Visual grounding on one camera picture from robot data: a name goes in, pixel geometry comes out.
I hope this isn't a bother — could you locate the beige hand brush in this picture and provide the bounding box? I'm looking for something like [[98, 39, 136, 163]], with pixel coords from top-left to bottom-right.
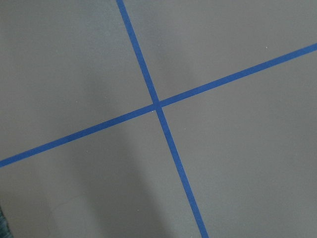
[[0, 210, 13, 238]]

